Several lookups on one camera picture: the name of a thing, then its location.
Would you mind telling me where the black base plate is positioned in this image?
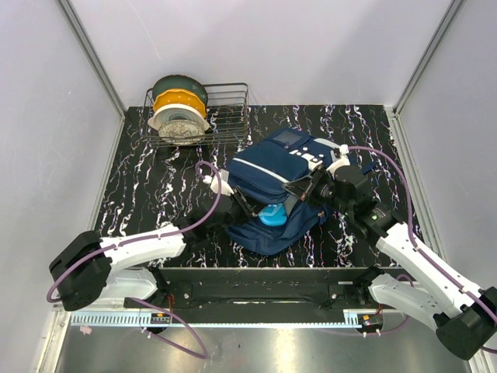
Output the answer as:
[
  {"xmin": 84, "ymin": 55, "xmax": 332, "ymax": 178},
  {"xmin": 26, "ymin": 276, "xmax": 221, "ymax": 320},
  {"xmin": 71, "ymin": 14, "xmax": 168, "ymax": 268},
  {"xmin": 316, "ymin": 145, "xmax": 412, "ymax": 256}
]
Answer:
[{"xmin": 145, "ymin": 267, "xmax": 383, "ymax": 327}]

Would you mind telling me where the dark green plate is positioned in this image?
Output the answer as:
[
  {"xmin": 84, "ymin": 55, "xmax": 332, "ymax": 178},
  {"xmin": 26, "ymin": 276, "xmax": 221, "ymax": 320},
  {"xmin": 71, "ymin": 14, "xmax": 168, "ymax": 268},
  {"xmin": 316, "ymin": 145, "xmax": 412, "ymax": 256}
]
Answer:
[{"xmin": 152, "ymin": 75, "xmax": 208, "ymax": 105}]

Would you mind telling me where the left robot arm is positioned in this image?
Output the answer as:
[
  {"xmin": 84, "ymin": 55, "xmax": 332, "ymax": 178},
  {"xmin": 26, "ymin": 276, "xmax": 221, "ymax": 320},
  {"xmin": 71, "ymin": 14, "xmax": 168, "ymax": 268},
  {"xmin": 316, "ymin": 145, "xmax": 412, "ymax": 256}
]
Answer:
[{"xmin": 47, "ymin": 188, "xmax": 262, "ymax": 311}]

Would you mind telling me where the navy blue student backpack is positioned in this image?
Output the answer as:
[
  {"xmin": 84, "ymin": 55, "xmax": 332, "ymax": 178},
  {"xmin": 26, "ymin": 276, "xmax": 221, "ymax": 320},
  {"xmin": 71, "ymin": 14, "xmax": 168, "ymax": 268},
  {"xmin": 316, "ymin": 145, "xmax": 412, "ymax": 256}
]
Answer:
[{"xmin": 226, "ymin": 128, "xmax": 340, "ymax": 256}]

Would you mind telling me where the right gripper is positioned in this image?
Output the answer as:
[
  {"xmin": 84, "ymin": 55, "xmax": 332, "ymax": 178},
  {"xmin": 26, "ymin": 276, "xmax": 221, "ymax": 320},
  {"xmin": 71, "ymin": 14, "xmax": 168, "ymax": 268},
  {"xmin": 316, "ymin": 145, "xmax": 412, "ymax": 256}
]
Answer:
[{"xmin": 283, "ymin": 165, "xmax": 353, "ymax": 217}]

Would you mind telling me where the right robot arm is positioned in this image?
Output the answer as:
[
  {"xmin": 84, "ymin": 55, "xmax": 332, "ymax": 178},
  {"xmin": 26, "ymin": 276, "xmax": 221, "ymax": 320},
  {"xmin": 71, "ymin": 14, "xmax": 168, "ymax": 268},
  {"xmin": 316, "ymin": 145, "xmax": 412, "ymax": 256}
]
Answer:
[{"xmin": 283, "ymin": 166, "xmax": 496, "ymax": 361}]

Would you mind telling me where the yellow plate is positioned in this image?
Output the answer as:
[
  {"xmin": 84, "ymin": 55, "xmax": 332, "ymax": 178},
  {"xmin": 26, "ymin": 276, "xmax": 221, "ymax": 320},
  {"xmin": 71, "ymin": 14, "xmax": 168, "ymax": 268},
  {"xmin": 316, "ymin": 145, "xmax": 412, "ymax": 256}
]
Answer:
[{"xmin": 153, "ymin": 89, "xmax": 207, "ymax": 117}]

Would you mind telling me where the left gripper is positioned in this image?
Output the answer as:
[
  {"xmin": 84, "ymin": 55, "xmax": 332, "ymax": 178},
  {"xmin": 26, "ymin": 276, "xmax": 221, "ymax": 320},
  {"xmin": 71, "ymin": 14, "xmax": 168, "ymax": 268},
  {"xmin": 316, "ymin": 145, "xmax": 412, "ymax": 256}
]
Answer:
[{"xmin": 209, "ymin": 185, "xmax": 267, "ymax": 239}]

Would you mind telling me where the white plate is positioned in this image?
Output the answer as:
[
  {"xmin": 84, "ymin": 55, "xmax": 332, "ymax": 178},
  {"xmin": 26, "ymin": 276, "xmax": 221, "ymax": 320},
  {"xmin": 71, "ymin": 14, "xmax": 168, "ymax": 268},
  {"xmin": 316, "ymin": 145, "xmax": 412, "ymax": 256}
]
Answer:
[{"xmin": 148, "ymin": 104, "xmax": 210, "ymax": 131}]

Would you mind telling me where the blue dinosaur pencil case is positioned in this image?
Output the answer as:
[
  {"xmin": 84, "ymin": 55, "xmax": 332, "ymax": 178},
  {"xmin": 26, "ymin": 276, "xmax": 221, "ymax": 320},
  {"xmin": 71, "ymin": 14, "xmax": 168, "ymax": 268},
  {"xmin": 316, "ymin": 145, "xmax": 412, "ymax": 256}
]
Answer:
[{"xmin": 258, "ymin": 203, "xmax": 287, "ymax": 227}]

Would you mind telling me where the grey speckled plate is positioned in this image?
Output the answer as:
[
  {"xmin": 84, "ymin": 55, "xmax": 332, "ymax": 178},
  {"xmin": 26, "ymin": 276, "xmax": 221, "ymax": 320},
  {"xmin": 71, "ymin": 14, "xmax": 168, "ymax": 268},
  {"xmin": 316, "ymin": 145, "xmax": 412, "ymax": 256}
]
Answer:
[{"xmin": 158, "ymin": 120, "xmax": 205, "ymax": 146}]

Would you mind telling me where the wire dish rack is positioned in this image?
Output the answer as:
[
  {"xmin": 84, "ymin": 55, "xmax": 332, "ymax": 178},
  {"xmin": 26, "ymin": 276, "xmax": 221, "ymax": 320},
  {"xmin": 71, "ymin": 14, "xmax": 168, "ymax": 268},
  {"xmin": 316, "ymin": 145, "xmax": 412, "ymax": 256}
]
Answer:
[{"xmin": 139, "ymin": 82, "xmax": 249, "ymax": 148}]

